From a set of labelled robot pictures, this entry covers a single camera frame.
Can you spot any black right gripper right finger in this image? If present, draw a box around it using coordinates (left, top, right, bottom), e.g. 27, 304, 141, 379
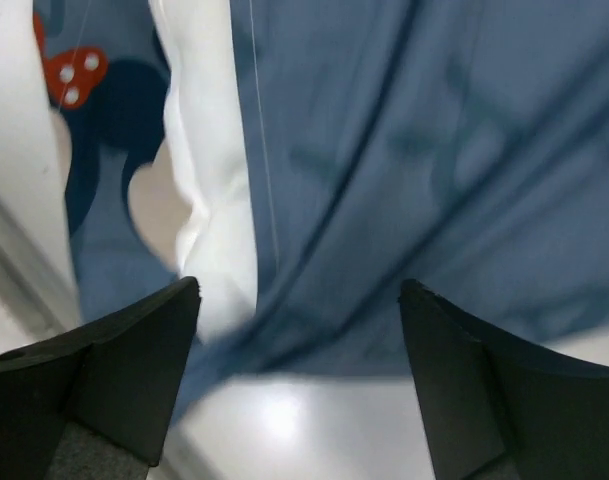
399, 280, 609, 479

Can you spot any white pillow yellow underside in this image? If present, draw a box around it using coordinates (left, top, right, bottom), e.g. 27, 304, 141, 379
128, 1, 258, 342

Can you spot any blue printed pillowcase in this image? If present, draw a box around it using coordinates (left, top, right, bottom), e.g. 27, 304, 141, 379
33, 1, 609, 419

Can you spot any aluminium front rail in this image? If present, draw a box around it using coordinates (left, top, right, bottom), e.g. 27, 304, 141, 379
0, 201, 81, 340

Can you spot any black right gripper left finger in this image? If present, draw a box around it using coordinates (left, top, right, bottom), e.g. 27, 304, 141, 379
0, 277, 200, 479

